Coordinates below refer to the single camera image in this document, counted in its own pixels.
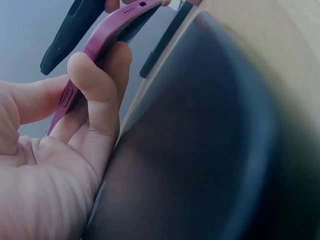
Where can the black phone case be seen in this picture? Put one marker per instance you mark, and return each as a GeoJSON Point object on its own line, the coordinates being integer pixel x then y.
{"type": "Point", "coordinates": [67, 37]}

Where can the person's right fingers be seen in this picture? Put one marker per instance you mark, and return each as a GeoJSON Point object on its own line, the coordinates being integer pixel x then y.
{"type": "Point", "coordinates": [111, 5]}

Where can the large dark rounded object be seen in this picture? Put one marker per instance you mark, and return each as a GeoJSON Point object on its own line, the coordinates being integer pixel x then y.
{"type": "Point", "coordinates": [200, 150]}

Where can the maroon smartphone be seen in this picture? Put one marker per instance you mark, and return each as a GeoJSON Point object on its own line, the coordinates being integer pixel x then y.
{"type": "Point", "coordinates": [107, 32]}

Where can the person's left hand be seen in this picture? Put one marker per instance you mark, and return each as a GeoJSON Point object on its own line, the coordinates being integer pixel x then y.
{"type": "Point", "coordinates": [50, 180]}

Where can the flat black phone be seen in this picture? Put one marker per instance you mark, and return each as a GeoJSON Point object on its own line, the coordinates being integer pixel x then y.
{"type": "Point", "coordinates": [165, 42]}

